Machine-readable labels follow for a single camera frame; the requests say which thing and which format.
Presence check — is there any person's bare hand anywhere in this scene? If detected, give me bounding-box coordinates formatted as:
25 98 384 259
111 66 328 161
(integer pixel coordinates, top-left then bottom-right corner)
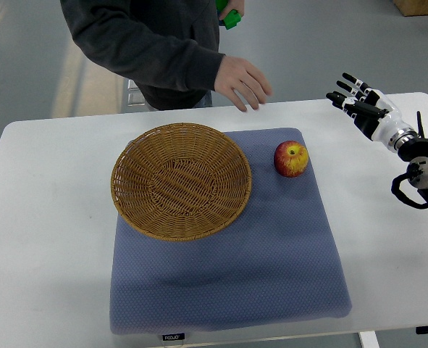
214 56 272 112

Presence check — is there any black table label tag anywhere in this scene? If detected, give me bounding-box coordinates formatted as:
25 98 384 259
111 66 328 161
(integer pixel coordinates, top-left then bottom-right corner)
162 333 185 341

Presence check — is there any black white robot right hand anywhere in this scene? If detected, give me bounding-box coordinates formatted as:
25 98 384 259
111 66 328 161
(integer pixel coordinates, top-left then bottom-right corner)
326 72 418 153

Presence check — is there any wooden box corner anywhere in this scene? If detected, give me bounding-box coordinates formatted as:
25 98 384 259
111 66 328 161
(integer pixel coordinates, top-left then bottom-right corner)
393 0 428 17

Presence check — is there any white table leg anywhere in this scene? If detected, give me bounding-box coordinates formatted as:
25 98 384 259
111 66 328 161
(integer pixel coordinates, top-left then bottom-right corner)
358 331 380 348

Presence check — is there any green plastic object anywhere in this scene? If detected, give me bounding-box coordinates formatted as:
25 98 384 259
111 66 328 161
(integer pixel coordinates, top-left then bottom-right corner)
215 0 242 30

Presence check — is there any person's dark grey torso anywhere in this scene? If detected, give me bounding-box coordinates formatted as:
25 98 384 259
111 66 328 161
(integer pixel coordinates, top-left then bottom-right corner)
101 0 226 112

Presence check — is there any person's dark grey sleeve forearm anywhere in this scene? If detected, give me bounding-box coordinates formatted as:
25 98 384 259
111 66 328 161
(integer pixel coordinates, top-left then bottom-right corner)
61 1 223 91

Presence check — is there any blue quilted cloth mat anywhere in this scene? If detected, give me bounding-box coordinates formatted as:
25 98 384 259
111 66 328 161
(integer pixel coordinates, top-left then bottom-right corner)
110 128 352 335

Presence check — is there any brown wicker basket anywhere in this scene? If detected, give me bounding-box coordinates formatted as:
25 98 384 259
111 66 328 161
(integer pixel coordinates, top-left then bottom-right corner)
110 123 252 242

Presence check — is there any red yellow apple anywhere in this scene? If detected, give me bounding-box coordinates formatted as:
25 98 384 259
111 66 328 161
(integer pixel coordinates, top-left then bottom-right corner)
274 141 309 178

